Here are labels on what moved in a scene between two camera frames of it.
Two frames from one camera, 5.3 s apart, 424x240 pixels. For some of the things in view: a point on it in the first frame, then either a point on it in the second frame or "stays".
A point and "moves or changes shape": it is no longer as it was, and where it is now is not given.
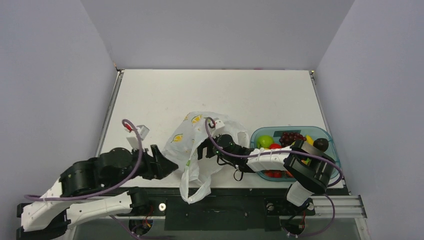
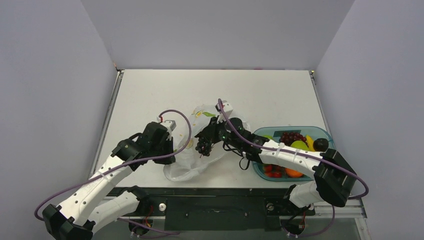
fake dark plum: [321, 144] stays
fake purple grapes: [288, 138] stays
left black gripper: [159, 166] to [166, 160]
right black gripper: [208, 149] to [211, 131]
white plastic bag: [182, 146] moves or changes shape
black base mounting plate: [224, 209] stays
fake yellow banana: [309, 140] stays
